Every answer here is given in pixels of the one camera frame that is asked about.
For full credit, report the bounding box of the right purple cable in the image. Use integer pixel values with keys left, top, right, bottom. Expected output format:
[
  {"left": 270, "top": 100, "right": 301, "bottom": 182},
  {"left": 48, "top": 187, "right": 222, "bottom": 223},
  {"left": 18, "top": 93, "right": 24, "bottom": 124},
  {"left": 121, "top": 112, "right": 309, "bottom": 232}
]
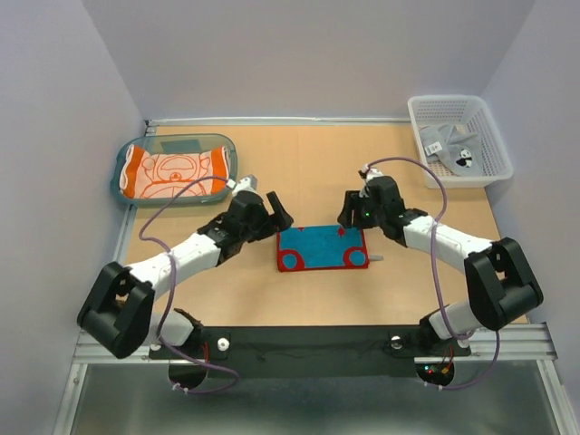
[{"left": 357, "top": 156, "right": 502, "bottom": 391}]

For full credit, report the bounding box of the red and blue cloth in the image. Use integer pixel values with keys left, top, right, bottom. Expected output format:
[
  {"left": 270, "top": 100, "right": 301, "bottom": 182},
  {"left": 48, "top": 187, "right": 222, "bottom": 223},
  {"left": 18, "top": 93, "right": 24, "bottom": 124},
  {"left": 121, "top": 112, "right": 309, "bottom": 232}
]
[{"left": 276, "top": 225, "right": 384, "bottom": 272}]

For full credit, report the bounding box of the white perforated plastic basket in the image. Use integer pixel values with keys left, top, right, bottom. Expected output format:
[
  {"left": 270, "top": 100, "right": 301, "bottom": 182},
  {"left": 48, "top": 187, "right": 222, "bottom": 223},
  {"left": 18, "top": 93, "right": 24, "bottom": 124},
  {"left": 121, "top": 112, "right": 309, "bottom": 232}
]
[{"left": 408, "top": 95, "right": 514, "bottom": 189}]

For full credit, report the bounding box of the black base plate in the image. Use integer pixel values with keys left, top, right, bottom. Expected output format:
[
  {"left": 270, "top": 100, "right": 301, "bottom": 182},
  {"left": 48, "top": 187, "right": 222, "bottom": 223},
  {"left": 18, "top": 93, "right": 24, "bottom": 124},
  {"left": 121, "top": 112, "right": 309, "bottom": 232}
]
[{"left": 149, "top": 324, "right": 472, "bottom": 380}]

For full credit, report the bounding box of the grey cloth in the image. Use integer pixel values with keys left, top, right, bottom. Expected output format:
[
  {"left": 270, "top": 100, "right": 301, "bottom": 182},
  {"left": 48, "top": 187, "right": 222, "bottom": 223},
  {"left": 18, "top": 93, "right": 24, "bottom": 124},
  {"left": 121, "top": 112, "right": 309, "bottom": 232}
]
[{"left": 419, "top": 124, "right": 483, "bottom": 177}]

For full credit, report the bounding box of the teal translucent plastic tub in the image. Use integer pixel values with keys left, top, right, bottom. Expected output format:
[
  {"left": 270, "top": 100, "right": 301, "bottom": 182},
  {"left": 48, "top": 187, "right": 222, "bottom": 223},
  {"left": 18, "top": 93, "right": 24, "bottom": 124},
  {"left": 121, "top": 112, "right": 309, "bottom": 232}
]
[{"left": 110, "top": 133, "right": 238, "bottom": 207}]

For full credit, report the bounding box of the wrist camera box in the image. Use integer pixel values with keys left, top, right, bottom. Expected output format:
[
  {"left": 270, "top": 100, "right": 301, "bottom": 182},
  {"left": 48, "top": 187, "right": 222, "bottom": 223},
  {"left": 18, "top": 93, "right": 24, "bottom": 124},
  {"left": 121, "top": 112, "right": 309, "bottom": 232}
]
[
  {"left": 232, "top": 175, "right": 258, "bottom": 195},
  {"left": 359, "top": 167, "right": 385, "bottom": 196}
]

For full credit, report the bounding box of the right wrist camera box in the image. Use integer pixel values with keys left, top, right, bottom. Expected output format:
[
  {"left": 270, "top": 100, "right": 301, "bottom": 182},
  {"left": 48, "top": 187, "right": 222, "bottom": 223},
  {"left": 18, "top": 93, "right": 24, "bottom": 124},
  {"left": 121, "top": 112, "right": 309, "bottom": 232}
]
[{"left": 359, "top": 167, "right": 385, "bottom": 196}]

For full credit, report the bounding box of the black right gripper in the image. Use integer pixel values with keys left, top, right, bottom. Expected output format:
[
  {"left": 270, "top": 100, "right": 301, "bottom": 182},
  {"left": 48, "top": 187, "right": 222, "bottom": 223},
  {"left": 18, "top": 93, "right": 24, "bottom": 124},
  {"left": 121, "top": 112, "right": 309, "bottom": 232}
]
[{"left": 335, "top": 190, "right": 385, "bottom": 229}]

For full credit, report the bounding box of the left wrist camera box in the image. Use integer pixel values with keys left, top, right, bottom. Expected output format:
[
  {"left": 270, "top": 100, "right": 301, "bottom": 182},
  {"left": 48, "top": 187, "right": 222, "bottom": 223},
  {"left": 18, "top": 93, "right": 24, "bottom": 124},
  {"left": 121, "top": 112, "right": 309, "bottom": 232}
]
[{"left": 232, "top": 175, "right": 258, "bottom": 195}]

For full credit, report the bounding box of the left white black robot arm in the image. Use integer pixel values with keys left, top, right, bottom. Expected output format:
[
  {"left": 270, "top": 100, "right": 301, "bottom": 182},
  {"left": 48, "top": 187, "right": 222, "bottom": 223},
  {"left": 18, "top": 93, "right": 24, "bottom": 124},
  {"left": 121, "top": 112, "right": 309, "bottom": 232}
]
[{"left": 77, "top": 189, "right": 294, "bottom": 359}]

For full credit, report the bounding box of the orange and white towel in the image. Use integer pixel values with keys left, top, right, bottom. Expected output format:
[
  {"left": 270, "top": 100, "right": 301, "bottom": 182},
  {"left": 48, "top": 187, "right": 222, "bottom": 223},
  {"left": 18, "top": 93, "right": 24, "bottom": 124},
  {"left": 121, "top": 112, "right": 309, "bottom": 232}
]
[{"left": 113, "top": 144, "right": 229, "bottom": 199}]

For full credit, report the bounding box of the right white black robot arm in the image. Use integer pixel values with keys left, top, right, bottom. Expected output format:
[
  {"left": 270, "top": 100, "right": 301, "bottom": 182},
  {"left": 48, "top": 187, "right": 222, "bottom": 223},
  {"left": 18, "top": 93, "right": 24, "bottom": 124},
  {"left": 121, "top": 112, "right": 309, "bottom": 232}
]
[{"left": 337, "top": 176, "right": 544, "bottom": 353}]

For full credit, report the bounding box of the aluminium frame rail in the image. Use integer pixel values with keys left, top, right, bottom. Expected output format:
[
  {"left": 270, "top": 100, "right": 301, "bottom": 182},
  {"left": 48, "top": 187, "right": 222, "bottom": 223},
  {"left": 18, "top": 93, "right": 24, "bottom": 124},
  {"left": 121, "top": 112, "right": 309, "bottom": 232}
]
[{"left": 72, "top": 324, "right": 557, "bottom": 364}]

